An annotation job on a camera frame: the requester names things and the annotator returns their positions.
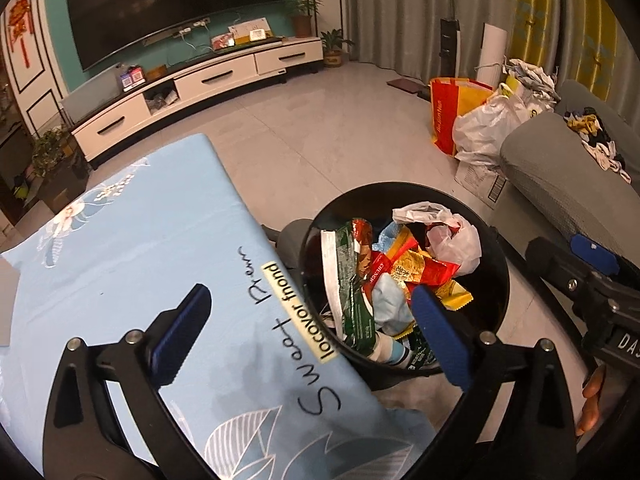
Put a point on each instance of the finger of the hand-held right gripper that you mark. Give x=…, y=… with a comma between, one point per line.
x=595, y=252
x=555, y=265

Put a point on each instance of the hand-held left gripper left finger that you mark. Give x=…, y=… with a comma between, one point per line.
x=175, y=340

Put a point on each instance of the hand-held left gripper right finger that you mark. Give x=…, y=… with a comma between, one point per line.
x=440, y=330

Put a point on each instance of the white striped paper cup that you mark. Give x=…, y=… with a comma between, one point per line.
x=392, y=352

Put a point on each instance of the green red snack wrapper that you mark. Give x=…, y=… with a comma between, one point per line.
x=350, y=285

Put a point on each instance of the black trash bin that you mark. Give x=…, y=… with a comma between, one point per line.
x=350, y=205

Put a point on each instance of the person's right hand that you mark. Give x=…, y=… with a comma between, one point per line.
x=592, y=400

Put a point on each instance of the grey sofa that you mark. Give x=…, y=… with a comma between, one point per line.
x=550, y=170

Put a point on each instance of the blue floral tablecloth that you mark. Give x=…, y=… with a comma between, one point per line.
x=125, y=260

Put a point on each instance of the cardboard box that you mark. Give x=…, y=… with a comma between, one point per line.
x=482, y=182

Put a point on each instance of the pile of clothes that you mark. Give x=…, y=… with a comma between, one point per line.
x=597, y=135

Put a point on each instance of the white plastic shopping bag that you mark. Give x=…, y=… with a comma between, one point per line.
x=487, y=130

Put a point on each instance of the printed white plastic bag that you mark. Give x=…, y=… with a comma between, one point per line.
x=535, y=82

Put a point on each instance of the red yellow shopping bag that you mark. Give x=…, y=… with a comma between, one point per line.
x=445, y=115

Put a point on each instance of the plant stand with plants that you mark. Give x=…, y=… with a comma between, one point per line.
x=55, y=165

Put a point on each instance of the white paper roll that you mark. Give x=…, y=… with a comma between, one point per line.
x=491, y=52

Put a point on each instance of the brown floor mat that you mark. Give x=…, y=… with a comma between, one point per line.
x=407, y=86

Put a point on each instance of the upright vacuum cleaner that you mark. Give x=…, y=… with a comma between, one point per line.
x=450, y=45

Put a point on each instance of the yellow printed panel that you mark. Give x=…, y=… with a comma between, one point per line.
x=537, y=5

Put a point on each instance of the glass tank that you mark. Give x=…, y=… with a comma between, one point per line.
x=92, y=92

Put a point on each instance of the white television cabinet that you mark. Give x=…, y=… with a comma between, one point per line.
x=210, y=80

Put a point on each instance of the small purple display stand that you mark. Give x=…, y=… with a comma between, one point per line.
x=132, y=79

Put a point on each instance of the potted plant yellow pot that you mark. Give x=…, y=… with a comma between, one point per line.
x=334, y=50

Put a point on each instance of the grey curtain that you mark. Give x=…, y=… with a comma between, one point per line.
x=390, y=5

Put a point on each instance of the white desk calendar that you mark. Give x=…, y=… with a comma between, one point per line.
x=252, y=30

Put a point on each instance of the large black television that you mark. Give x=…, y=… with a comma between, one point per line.
x=175, y=5

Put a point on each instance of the potted plant brown pot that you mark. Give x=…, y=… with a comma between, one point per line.
x=302, y=15

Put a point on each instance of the small photo frame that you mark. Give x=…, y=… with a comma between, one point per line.
x=223, y=42

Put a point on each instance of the red knot wall decoration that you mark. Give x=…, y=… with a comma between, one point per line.
x=21, y=25

